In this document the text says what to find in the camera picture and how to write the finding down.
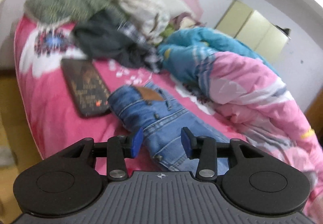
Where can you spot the dark patterned book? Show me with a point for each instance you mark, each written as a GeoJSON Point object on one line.
{"type": "Point", "coordinates": [88, 90]}

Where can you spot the blue denim jeans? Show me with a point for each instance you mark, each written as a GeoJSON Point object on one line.
{"type": "Point", "coordinates": [161, 116]}

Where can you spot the green knitted garment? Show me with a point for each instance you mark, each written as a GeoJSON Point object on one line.
{"type": "Point", "coordinates": [50, 12]}

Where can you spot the pink floral bed sheet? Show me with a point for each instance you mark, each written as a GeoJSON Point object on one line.
{"type": "Point", "coordinates": [53, 119]}

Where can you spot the pink floral quilt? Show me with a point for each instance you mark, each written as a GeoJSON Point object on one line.
{"type": "Point", "coordinates": [247, 91]}

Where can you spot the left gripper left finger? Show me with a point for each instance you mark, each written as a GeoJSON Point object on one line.
{"type": "Point", "coordinates": [118, 149]}

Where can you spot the dark grey garment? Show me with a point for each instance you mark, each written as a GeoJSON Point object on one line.
{"type": "Point", "coordinates": [99, 38]}

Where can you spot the plaid shirt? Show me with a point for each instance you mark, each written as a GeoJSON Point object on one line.
{"type": "Point", "coordinates": [141, 49]}

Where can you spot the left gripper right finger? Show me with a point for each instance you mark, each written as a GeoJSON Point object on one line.
{"type": "Point", "coordinates": [205, 150]}

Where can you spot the cream yellow wardrobe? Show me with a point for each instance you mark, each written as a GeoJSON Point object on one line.
{"type": "Point", "coordinates": [251, 28]}

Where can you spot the white patterned clothes pile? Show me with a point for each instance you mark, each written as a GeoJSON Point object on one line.
{"type": "Point", "coordinates": [153, 16]}

